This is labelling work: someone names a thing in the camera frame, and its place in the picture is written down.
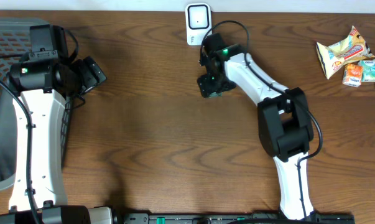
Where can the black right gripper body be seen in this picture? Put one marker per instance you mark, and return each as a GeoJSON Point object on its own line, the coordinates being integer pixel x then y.
{"type": "Point", "coordinates": [214, 82]}

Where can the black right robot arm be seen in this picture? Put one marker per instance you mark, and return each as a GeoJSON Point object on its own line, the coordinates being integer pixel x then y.
{"type": "Point", "coordinates": [285, 129]}

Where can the green white small pack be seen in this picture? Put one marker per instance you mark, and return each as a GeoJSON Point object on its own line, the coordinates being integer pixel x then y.
{"type": "Point", "coordinates": [214, 95]}

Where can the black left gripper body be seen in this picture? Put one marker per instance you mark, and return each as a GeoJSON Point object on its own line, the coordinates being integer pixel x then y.
{"type": "Point", "coordinates": [89, 76]}

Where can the dark grey plastic basket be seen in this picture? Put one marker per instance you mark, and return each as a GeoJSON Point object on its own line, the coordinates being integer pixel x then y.
{"type": "Point", "coordinates": [14, 41]}

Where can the orange Kleenex tissue pack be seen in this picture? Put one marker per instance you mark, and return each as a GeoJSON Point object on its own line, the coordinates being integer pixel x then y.
{"type": "Point", "coordinates": [352, 75]}

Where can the green Kleenex tissue pack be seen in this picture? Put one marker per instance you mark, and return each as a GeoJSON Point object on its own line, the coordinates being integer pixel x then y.
{"type": "Point", "coordinates": [368, 74]}

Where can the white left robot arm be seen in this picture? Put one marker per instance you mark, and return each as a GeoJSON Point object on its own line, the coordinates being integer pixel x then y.
{"type": "Point", "coordinates": [43, 84]}

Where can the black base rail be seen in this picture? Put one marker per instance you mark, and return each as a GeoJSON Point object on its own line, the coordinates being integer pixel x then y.
{"type": "Point", "coordinates": [259, 217]}

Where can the yellow wet wipes pack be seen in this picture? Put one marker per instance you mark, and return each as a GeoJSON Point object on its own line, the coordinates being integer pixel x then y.
{"type": "Point", "coordinates": [351, 49]}

